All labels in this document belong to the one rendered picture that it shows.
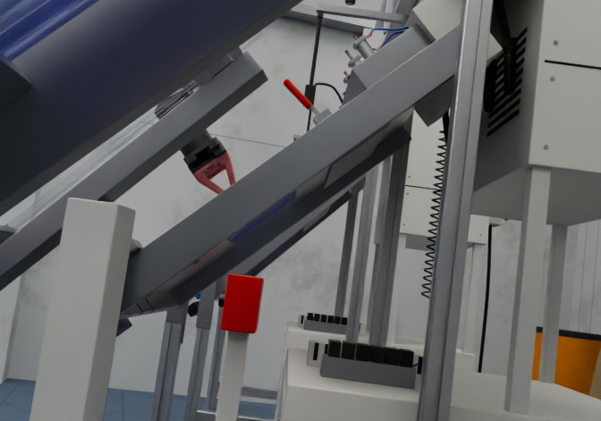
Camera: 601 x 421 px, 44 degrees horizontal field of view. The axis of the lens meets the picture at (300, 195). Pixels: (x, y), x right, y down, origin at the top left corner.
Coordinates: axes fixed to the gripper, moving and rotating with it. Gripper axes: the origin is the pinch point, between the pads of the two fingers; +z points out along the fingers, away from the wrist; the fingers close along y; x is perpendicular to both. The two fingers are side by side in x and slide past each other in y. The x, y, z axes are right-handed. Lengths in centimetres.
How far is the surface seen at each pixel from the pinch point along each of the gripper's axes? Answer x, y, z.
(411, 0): -54, 24, -16
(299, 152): -12.1, -10.1, 1.5
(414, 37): -39.1, -6.3, -3.8
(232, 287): 13, 90, 8
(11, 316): 139, 320, -63
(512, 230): -159, 414, 75
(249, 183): -3.1, -10.0, 1.2
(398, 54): -35.2, -6.3, -2.9
